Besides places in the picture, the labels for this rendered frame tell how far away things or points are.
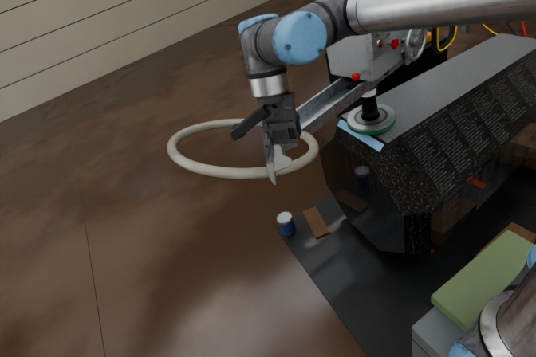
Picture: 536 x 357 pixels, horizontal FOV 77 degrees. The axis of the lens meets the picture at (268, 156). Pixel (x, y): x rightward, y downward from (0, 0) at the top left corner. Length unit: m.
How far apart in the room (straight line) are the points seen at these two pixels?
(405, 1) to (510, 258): 0.77
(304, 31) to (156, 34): 6.76
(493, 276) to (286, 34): 0.81
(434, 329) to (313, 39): 0.76
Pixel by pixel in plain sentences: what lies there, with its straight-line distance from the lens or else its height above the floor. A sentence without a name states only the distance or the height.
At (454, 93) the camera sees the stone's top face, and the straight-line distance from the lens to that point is 1.87.
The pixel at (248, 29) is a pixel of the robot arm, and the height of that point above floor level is 1.59.
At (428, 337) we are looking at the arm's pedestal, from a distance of 1.03.
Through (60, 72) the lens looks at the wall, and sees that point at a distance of 7.28.
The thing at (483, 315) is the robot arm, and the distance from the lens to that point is 0.71.
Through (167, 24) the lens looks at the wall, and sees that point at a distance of 7.38.
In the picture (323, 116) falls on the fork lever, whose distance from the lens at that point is 1.27.
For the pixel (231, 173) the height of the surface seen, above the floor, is 1.26.
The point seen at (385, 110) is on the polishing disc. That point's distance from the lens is 1.67.
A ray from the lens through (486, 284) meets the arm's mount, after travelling 1.08.
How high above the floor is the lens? 1.79
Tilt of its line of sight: 36 degrees down
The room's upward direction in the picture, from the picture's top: 19 degrees counter-clockwise
